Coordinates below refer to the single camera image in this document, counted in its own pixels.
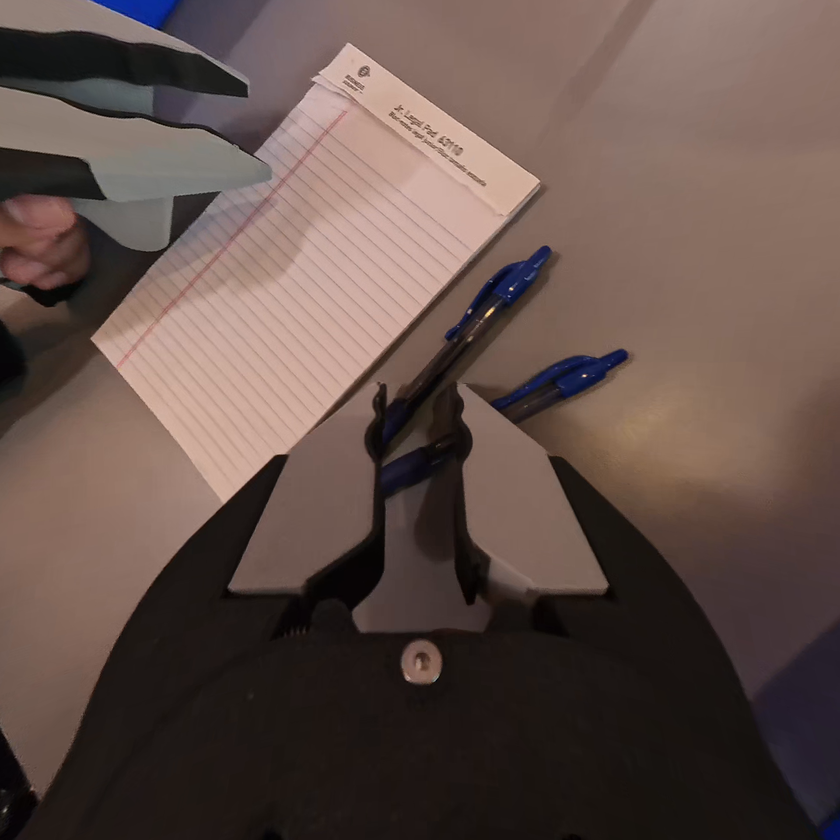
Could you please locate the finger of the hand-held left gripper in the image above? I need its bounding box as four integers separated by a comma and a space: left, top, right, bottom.
0, 87, 273, 253
0, 0, 250, 120

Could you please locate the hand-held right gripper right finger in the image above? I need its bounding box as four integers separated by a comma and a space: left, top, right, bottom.
430, 382, 609, 608

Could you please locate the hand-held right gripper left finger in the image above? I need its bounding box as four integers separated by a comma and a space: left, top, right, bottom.
227, 381, 389, 614

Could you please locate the large blue plastic bin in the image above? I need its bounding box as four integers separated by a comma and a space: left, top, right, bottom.
92, 0, 179, 30

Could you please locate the blue retractable pen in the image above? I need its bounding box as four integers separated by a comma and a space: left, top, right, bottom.
379, 349, 630, 494
379, 246, 553, 454

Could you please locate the white lined legal pad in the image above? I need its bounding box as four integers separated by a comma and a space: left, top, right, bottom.
92, 42, 542, 503

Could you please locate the narrow blue plastic bin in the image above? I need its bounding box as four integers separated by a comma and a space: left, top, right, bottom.
748, 650, 840, 834

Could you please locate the grey desk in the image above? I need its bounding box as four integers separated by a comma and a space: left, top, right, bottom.
0, 0, 840, 840

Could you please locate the person's left hand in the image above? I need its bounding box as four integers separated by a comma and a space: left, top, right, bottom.
0, 196, 93, 293

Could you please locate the person's dark clothing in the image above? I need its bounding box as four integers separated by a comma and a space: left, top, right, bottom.
0, 722, 37, 840

